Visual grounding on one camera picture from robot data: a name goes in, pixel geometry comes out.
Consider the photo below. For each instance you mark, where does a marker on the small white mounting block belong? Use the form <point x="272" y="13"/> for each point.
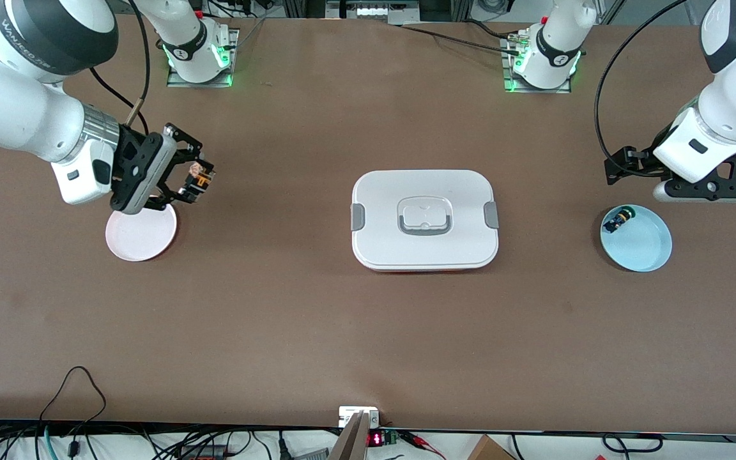
<point x="349" y="415"/>

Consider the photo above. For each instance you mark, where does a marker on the red LED display board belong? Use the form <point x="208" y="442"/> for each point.
<point x="375" y="439"/>

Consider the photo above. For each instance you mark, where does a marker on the grey aluminium bar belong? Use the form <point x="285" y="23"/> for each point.
<point x="352" y="444"/>

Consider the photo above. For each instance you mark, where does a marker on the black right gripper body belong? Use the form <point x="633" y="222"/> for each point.
<point x="133" y="153"/>

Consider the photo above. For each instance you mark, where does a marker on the small black blue toy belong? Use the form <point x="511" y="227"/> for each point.
<point x="619" y="220"/>

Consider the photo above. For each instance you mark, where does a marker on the light blue round plate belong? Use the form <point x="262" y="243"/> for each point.
<point x="643" y="246"/>

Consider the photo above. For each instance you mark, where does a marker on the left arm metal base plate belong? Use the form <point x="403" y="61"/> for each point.
<point x="537" y="91"/>

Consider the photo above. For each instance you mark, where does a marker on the pink round plate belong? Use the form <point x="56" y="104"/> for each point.
<point x="141" y="236"/>

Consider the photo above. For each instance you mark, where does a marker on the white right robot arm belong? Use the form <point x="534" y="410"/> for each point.
<point x="10" y="115"/>

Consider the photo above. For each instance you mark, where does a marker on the brown cardboard box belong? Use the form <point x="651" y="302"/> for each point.
<point x="489" y="449"/>

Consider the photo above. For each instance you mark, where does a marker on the orange push-button switch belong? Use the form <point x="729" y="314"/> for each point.
<point x="200" y="179"/>

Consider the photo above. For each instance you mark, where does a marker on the white power strip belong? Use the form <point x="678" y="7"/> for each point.
<point x="374" y="11"/>

